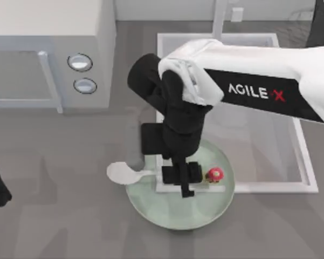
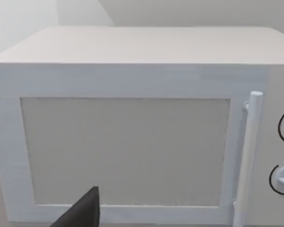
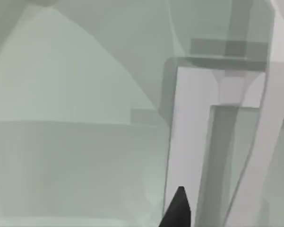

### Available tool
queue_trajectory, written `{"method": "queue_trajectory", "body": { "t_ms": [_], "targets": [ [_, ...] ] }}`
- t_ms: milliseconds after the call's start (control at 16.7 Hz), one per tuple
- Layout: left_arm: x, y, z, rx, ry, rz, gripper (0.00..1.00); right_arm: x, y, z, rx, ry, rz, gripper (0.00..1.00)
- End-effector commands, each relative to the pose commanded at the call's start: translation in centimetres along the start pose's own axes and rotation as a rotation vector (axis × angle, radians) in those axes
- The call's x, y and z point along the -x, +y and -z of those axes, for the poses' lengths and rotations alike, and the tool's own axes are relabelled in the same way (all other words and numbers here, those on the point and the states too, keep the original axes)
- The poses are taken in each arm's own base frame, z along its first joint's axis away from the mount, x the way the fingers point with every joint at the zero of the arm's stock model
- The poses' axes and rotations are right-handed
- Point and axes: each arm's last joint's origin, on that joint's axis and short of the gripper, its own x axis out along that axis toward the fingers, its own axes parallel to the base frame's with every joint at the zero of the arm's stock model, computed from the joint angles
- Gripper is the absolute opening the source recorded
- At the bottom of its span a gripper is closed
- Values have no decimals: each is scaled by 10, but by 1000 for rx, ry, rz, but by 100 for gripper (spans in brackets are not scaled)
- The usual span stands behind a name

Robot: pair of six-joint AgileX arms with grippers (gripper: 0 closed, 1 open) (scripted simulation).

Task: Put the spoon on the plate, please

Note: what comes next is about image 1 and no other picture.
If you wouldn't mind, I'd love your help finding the pale green plate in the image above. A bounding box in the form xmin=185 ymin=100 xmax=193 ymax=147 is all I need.
xmin=125 ymin=139 xmax=236 ymax=231

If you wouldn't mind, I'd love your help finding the red mushroom toy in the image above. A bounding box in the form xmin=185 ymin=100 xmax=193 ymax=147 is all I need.
xmin=205 ymin=167 xmax=224 ymax=185

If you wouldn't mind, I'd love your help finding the white spoon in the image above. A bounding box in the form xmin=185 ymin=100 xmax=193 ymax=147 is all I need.
xmin=106 ymin=161 xmax=162 ymax=186

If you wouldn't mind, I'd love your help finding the round microwave knob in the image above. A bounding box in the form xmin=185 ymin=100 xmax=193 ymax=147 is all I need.
xmin=67 ymin=53 xmax=94 ymax=73
xmin=73 ymin=77 xmax=98 ymax=96

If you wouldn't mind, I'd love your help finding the tall grey tap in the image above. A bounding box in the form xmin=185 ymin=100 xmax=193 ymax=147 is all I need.
xmin=212 ymin=0 xmax=225 ymax=42

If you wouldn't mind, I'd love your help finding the pale microwave oven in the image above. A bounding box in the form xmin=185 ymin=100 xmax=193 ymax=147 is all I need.
xmin=0 ymin=0 xmax=117 ymax=117

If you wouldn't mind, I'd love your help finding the microwave door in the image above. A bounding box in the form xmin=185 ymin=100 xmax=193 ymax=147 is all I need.
xmin=0 ymin=43 xmax=64 ymax=114

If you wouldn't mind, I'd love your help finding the black object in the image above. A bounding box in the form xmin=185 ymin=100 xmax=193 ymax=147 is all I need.
xmin=305 ymin=0 xmax=324 ymax=50

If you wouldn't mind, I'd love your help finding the white wall socket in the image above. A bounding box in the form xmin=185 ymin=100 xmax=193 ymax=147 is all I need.
xmin=231 ymin=7 xmax=244 ymax=23

